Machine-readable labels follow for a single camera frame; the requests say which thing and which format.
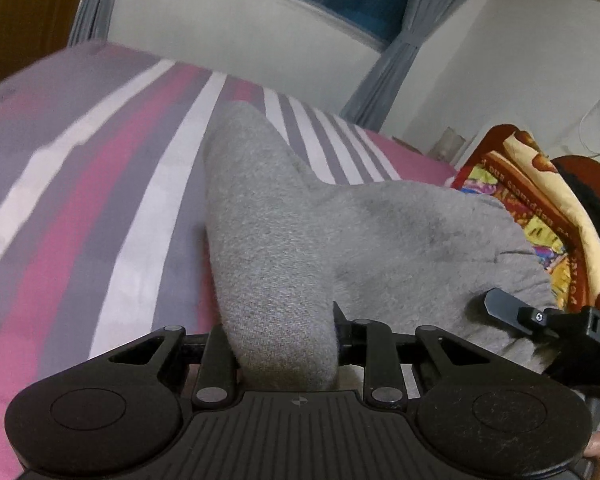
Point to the grey curtain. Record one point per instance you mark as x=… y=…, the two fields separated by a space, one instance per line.
x=97 y=5
x=400 y=50

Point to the grey pants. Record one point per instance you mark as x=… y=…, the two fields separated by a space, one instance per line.
x=275 y=240

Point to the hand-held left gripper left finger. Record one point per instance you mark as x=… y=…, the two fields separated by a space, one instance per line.
x=215 y=360

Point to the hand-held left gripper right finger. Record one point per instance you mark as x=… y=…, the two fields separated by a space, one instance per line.
x=340 y=325

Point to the white wall socket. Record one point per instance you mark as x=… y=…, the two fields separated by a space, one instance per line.
x=447 y=144

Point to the striped pink grey bed sheet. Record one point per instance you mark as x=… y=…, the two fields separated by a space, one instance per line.
x=80 y=170

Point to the colourful printed blanket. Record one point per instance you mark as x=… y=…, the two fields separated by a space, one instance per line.
x=545 y=195

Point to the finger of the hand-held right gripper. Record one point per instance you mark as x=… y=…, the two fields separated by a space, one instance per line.
x=510 y=310

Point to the brown wooden door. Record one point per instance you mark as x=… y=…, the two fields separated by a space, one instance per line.
x=27 y=15

